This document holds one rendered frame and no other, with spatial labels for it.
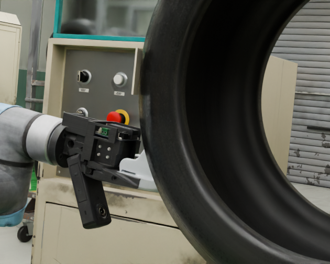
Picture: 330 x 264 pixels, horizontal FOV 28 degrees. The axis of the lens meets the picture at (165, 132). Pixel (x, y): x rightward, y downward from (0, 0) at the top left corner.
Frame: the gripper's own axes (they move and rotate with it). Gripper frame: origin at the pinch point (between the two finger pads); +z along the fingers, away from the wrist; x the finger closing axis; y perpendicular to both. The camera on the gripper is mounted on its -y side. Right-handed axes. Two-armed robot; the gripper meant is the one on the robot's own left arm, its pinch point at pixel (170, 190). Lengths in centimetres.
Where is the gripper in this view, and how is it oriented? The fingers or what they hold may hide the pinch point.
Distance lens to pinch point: 94.2
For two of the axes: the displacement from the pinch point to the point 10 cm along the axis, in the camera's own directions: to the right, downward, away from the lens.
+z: 8.6, 2.2, -4.7
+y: 2.0, -9.7, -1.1
